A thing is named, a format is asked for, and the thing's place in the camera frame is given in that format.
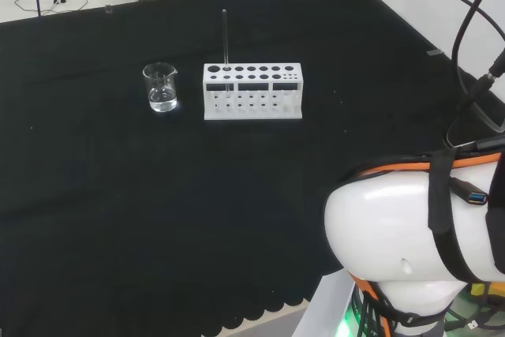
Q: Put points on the white test tube rack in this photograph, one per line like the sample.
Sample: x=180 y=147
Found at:
x=252 y=110

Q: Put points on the clear glass beaker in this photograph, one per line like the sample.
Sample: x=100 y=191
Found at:
x=161 y=92

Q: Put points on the black bench cloth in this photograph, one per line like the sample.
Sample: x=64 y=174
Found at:
x=158 y=203

